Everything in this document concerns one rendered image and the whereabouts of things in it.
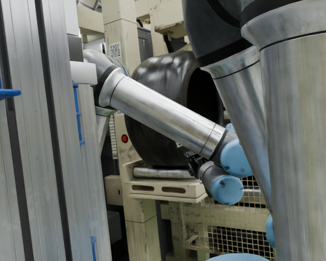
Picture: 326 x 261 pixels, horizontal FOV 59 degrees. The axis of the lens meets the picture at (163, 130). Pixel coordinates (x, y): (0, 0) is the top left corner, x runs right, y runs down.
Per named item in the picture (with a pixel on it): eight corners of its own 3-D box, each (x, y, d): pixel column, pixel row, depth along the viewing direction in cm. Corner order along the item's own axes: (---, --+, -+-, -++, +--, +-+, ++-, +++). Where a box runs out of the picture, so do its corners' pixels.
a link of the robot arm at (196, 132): (58, 29, 59) (276, 143, 54) (82, 42, 70) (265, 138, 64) (35, 80, 61) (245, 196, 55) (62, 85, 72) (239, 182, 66)
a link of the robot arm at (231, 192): (251, 178, 69) (239, 211, 70) (233, 165, 79) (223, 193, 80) (221, 171, 67) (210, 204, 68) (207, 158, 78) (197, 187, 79)
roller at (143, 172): (137, 167, 143) (136, 176, 142) (131, 167, 139) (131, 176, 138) (201, 168, 124) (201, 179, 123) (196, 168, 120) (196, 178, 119)
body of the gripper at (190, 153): (203, 143, 94) (215, 151, 83) (212, 165, 96) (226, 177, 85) (181, 153, 94) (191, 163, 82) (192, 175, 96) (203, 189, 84)
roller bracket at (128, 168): (123, 184, 137) (121, 164, 136) (167, 167, 170) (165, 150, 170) (129, 185, 135) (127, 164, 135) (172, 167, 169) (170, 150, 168)
